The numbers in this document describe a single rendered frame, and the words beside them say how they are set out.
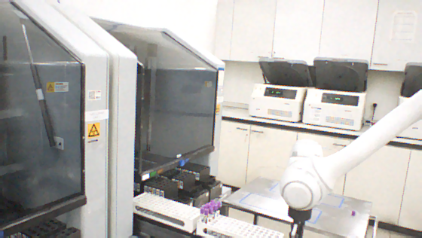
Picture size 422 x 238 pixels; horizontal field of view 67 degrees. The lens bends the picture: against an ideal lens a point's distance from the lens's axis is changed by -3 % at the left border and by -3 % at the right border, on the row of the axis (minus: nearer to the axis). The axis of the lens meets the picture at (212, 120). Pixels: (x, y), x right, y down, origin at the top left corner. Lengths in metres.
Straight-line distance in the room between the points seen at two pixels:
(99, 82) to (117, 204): 0.45
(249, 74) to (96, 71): 3.29
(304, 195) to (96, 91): 0.69
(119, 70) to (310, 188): 0.71
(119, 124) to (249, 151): 2.58
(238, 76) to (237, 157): 1.14
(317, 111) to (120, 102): 2.48
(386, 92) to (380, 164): 0.90
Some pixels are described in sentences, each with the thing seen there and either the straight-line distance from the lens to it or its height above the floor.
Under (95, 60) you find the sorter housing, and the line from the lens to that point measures 1.08.
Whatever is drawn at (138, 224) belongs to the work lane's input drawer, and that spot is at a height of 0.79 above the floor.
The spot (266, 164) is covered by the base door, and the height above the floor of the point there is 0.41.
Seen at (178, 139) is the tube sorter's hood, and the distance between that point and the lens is 1.47.
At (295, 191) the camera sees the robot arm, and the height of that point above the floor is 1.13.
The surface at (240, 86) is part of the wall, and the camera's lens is 4.27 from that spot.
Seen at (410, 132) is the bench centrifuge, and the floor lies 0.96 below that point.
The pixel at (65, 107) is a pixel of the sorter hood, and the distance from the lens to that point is 1.00.
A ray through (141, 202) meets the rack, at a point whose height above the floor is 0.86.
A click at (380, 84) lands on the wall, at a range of 3.92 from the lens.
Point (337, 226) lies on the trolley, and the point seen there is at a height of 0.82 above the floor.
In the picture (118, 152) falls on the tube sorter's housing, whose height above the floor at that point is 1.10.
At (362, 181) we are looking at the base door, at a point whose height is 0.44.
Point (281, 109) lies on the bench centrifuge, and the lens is 3.44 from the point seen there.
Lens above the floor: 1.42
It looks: 9 degrees down
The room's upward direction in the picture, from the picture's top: 4 degrees clockwise
